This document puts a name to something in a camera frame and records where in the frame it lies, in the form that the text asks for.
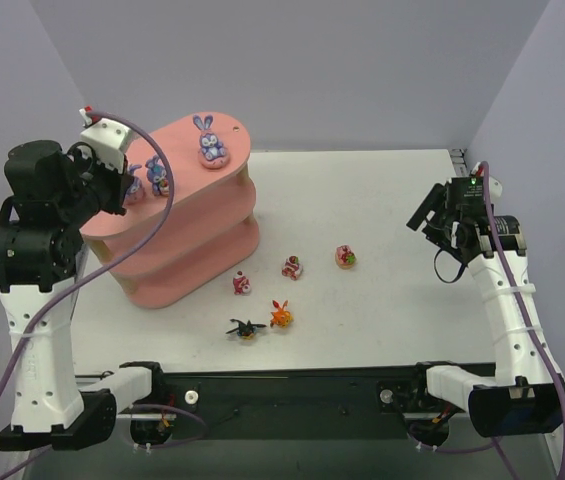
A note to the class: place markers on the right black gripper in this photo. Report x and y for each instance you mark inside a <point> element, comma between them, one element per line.
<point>435,212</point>

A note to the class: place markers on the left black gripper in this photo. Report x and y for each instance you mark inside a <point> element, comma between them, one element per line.
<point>113,187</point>

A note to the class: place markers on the small purple bunny with cake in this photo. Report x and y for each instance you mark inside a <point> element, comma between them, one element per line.
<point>157,176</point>

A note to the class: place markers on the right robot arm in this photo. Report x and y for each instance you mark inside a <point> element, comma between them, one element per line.
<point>521,398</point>

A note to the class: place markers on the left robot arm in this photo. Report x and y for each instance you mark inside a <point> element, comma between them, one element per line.
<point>40,276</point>

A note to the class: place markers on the pink three-tier wooden shelf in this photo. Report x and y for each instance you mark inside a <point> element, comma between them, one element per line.
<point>210,228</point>

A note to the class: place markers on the purple bunny toy on donut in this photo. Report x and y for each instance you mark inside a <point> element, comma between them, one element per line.
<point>212,152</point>

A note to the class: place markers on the pink bear with strawberry hat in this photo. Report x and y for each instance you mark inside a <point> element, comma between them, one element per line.
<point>241,283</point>

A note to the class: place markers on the strawberry cake slice toy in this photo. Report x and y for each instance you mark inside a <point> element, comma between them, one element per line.
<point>292,268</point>

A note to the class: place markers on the black winged toy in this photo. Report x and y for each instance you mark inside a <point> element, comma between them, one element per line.
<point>244,330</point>

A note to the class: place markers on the orange bunny toy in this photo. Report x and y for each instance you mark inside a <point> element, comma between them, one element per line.
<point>281,316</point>

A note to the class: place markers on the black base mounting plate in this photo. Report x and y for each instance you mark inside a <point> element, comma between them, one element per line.
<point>372,403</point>

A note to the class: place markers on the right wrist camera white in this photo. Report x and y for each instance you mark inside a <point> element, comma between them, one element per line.
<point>495,186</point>

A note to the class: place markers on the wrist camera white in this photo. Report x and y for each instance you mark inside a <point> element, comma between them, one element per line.
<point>108,139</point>
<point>495,186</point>

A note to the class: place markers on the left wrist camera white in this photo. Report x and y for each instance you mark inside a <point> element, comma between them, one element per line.
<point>108,139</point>

